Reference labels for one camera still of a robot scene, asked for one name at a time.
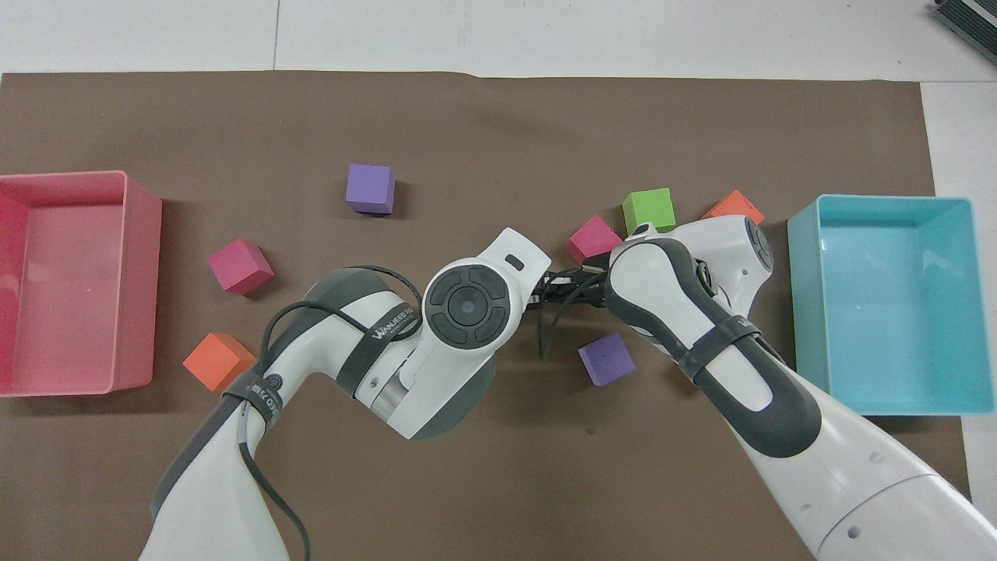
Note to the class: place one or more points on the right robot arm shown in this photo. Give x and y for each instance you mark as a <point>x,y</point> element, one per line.
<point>779,405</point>

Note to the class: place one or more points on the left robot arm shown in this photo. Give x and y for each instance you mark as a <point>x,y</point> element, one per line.
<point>350,358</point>

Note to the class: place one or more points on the magenta foam block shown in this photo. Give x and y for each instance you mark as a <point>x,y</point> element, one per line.
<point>240,266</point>
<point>593,237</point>

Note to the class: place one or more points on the purple foam block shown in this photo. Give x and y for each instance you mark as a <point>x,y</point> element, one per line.
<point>370,187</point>
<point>606,358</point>

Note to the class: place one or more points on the green foam block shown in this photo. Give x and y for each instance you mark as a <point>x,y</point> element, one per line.
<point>648,208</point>

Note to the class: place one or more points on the orange foam block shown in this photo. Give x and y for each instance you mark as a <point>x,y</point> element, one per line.
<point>734,207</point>
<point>218,360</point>

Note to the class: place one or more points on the cyan plastic bin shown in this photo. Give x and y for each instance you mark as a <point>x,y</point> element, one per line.
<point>888,304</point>

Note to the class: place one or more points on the pink plastic bin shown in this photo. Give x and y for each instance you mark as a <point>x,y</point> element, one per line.
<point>70,288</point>

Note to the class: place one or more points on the dark ribbed object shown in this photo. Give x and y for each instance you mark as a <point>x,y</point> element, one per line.
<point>970,17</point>

